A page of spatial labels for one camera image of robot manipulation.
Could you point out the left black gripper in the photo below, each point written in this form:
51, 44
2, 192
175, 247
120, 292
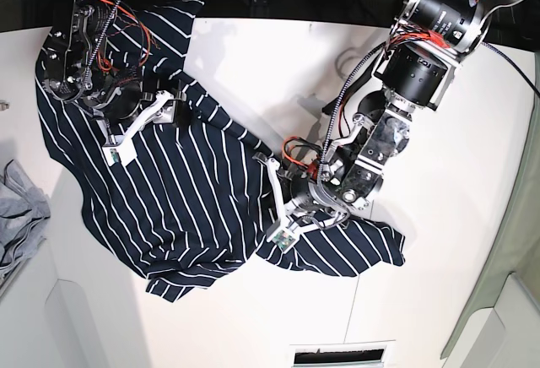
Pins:
301, 197

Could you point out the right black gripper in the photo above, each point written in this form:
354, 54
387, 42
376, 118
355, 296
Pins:
117, 102

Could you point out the navy white striped t-shirt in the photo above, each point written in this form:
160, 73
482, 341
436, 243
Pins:
194, 205

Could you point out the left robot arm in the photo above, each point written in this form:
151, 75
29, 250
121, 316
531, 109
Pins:
371, 117

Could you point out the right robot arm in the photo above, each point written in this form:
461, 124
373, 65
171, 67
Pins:
78, 71

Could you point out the white vent slot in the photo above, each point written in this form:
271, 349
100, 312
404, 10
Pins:
366, 354

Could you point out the small white edge clip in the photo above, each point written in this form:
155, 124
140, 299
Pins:
3, 105

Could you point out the grey clothes pile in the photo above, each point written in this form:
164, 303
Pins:
24, 216

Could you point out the grey-green side panel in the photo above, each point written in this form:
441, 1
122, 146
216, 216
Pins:
516, 237

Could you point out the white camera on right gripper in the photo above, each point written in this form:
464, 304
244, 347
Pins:
119, 146

